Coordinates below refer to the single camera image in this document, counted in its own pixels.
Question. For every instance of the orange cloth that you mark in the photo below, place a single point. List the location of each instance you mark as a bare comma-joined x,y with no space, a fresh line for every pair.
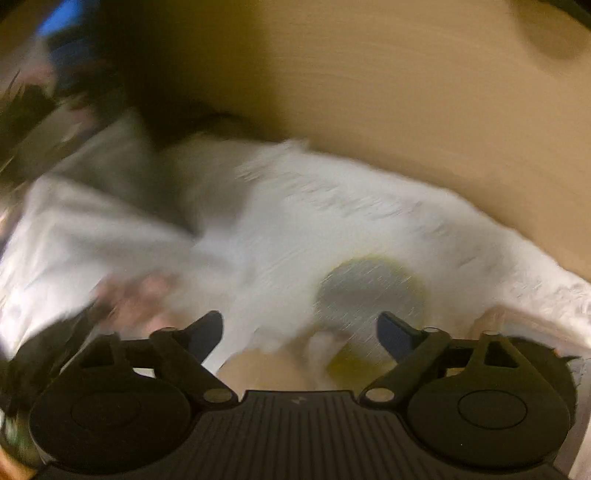
138,295

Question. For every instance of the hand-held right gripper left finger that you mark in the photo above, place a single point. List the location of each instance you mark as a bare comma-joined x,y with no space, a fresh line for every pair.
207,334

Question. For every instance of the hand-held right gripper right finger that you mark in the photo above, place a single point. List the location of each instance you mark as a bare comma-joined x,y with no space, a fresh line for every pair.
392,337

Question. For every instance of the white knit blanket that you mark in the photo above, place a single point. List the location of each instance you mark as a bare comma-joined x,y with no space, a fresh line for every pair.
323,207

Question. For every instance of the green lid jar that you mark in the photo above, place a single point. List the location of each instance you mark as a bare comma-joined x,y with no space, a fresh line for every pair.
369,295

